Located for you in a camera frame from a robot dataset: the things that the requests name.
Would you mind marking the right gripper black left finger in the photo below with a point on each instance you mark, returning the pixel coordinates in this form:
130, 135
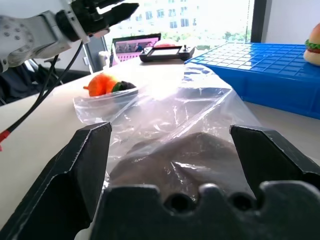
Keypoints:
62, 190

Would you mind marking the black office chair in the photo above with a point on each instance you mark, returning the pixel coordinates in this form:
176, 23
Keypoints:
27, 80

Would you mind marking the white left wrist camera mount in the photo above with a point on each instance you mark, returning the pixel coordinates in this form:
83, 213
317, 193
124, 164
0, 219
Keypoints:
79, 31

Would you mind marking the black handheld controller with screen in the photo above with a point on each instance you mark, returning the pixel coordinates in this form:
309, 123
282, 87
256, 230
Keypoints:
166, 53

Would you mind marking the laptop with pink screen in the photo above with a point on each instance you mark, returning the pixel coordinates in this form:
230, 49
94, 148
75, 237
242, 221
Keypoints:
130, 48

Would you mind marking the red round button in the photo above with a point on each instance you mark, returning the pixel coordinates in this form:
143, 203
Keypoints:
165, 43

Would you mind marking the toy hamburger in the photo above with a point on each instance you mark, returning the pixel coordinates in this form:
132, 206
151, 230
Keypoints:
313, 45

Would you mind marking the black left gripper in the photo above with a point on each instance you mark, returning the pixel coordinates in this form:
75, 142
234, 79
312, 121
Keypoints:
87, 17

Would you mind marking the orange green black plush toy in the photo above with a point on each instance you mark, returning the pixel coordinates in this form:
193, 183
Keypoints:
105, 83

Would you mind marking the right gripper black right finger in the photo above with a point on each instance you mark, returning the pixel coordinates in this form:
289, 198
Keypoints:
272, 157

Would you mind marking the blue plastic crate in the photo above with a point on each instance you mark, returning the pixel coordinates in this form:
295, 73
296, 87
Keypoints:
262, 65

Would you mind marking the clear plastic bag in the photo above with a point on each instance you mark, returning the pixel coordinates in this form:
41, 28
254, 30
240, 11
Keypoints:
180, 107

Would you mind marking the dark window frame post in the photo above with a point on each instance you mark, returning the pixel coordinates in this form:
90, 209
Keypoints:
258, 21

